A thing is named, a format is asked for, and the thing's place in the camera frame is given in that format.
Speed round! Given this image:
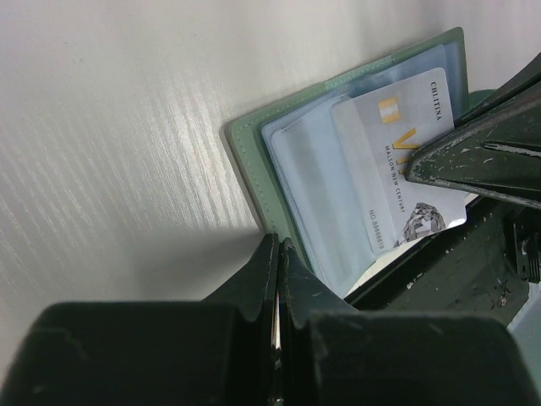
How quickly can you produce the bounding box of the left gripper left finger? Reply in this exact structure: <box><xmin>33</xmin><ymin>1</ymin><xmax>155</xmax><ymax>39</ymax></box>
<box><xmin>1</xmin><ymin>234</ymin><xmax>279</xmax><ymax>405</ymax></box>

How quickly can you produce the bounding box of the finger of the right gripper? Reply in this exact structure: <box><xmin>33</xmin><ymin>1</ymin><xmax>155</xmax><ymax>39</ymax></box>
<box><xmin>406</xmin><ymin>109</ymin><xmax>540</xmax><ymax>210</ymax></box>
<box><xmin>455</xmin><ymin>53</ymin><xmax>541</xmax><ymax>127</ymax></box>

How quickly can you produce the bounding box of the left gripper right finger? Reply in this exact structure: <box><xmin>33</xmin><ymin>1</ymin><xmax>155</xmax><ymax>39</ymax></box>
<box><xmin>278</xmin><ymin>239</ymin><xmax>540</xmax><ymax>405</ymax></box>

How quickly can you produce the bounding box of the green card holder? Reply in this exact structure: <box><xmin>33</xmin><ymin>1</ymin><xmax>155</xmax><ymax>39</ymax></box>
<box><xmin>227</xmin><ymin>27</ymin><xmax>469</xmax><ymax>297</ymax></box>

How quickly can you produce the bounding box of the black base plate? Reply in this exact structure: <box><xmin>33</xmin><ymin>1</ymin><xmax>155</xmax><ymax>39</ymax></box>
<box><xmin>346</xmin><ymin>197</ymin><xmax>540</xmax><ymax>325</ymax></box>

